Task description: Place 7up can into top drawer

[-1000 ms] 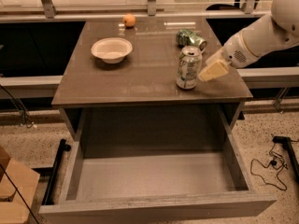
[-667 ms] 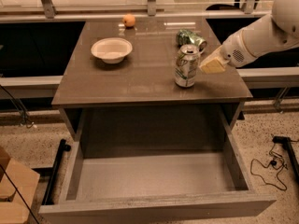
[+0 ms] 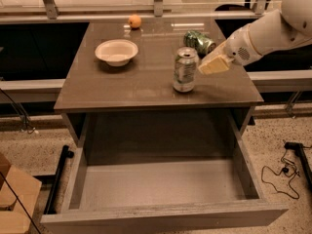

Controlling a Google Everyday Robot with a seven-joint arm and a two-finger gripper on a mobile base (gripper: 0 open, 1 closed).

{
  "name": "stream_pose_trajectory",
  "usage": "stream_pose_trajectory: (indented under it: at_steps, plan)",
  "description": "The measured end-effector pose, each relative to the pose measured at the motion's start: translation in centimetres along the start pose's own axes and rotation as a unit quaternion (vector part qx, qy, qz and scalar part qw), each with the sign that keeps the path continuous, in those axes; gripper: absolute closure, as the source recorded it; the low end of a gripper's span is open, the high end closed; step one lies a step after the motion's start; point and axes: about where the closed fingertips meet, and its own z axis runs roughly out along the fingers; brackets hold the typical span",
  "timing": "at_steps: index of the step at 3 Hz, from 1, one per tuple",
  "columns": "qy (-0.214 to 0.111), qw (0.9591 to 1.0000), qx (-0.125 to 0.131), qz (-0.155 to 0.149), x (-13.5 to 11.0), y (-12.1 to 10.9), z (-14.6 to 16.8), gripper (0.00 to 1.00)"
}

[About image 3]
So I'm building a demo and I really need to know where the black cable left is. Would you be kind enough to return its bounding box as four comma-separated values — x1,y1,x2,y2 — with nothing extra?
0,88,39,135

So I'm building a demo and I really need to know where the black bar floor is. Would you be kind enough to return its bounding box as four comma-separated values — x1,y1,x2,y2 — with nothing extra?
285,142,312,191
44,145,74,215

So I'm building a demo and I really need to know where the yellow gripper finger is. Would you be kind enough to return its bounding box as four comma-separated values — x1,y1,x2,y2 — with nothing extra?
204,41,227,61
198,55,234,75

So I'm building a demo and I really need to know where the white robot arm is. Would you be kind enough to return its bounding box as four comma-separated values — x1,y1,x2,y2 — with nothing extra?
198,0,312,75

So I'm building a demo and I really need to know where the grey cabinet with top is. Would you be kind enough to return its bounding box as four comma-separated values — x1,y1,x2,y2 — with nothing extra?
55,18,262,140

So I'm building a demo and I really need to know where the cardboard box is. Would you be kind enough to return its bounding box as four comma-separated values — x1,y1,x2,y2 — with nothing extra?
0,153,41,234

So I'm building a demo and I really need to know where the orange fruit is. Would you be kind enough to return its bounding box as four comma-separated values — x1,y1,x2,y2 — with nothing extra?
128,15,142,29

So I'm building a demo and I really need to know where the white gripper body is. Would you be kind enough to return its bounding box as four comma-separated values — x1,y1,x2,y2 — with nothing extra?
224,24,262,66

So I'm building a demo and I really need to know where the black bar left floor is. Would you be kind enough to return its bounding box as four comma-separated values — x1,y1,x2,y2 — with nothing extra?
44,145,74,215

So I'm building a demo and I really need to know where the white green 7up can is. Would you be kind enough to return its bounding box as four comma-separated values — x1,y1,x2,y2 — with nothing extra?
173,47,199,93

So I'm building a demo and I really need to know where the black cable on floor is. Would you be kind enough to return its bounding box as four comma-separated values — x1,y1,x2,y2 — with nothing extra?
260,146,301,201

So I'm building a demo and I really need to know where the black bar right floor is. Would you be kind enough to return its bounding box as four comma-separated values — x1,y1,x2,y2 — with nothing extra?
285,142,312,191

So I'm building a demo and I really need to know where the open grey top drawer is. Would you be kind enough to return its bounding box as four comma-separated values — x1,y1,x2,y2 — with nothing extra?
42,109,288,234

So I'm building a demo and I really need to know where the white paper bowl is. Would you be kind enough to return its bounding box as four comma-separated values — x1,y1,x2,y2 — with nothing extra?
95,39,138,67

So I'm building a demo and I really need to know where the crushed green soda can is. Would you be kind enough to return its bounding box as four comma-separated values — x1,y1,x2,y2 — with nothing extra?
183,30,216,56

